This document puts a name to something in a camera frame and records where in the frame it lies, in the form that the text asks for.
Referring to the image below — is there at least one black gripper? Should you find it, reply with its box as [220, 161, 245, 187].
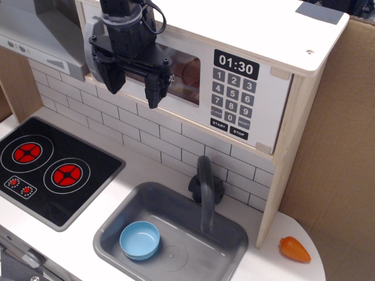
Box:
[96, 13, 173, 109]

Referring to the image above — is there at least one grey microwave door handle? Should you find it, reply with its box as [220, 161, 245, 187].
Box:
[84, 16, 110, 85]

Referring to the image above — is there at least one white microwave door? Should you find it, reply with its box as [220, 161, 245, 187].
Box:
[85, 5, 294, 155]

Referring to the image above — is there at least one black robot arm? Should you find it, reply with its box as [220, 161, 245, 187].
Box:
[85, 1, 174, 109]

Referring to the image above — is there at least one wooden microwave cabinet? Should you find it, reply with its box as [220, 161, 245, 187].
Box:
[75, 0, 350, 250]

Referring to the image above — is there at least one grey range hood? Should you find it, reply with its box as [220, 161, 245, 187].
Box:
[1, 1, 89, 81]

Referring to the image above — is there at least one black toy stovetop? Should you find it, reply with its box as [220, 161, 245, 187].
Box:
[1, 117, 125, 232]

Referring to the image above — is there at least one dark grey faucet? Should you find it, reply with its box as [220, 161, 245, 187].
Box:
[188, 156, 224, 234]

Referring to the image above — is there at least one light blue bowl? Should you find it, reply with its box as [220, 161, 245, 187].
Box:
[119, 221, 160, 261]

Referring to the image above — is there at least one grey plastic sink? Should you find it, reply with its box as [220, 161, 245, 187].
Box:
[93, 182, 248, 280]

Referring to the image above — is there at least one grey tape patch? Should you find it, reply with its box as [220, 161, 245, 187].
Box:
[295, 1, 344, 25]

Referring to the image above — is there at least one grey oven front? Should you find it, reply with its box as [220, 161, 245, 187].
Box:
[1, 226, 79, 280]

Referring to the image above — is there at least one brown cardboard panel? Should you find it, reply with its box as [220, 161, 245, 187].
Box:
[279, 17, 374, 280]

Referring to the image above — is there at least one orange toy carrot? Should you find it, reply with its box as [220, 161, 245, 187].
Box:
[279, 237, 311, 263]

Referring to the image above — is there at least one black cable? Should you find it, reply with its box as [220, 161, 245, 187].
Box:
[139, 0, 167, 35]

